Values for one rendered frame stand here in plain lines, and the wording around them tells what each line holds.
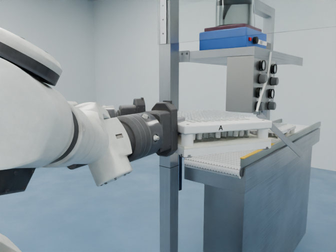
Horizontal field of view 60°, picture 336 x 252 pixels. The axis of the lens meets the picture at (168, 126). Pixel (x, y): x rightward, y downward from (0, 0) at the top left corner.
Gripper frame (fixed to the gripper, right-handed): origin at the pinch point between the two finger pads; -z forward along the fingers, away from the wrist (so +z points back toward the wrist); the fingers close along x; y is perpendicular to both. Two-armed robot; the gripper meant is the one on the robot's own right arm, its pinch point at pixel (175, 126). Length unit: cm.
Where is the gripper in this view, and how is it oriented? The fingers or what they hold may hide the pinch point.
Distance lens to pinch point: 68.5
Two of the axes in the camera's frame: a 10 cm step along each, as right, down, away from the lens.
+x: 0.2, 9.9, 1.5
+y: 8.2, 0.7, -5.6
